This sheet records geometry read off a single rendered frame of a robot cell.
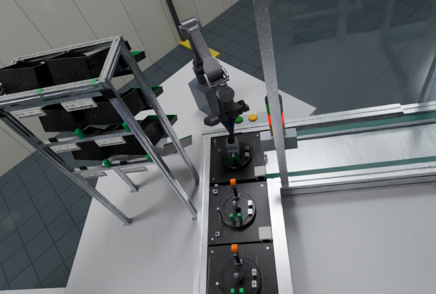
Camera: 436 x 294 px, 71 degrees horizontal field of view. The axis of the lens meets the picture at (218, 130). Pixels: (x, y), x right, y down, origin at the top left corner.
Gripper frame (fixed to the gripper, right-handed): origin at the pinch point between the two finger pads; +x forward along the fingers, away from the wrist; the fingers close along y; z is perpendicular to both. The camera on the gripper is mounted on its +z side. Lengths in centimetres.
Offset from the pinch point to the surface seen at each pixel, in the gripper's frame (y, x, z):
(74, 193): -63, 69, -182
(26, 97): -61, -33, 10
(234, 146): -0.5, 8.5, 0.8
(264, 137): -0.9, 0.4, 22.0
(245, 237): -15.4, 34.9, 18.4
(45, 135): -66, 27, -256
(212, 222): -21.1, 31.0, 6.0
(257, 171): 3.8, 20.3, 6.4
